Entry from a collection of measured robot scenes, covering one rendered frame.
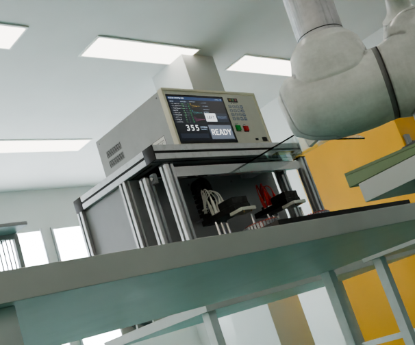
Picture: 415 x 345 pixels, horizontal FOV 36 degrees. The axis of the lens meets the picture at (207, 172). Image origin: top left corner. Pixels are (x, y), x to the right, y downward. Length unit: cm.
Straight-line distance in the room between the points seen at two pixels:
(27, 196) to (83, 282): 810
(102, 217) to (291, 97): 92
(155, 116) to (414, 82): 96
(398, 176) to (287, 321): 481
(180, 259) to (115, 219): 77
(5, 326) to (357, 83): 77
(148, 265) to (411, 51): 64
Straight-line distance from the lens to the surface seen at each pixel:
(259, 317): 594
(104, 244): 204
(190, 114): 201
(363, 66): 130
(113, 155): 218
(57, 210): 931
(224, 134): 208
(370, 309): 584
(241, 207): 183
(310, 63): 131
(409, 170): 122
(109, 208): 200
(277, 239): 144
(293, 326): 603
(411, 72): 129
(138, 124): 207
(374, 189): 127
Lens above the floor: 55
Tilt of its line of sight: 14 degrees up
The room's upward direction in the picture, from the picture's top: 19 degrees counter-clockwise
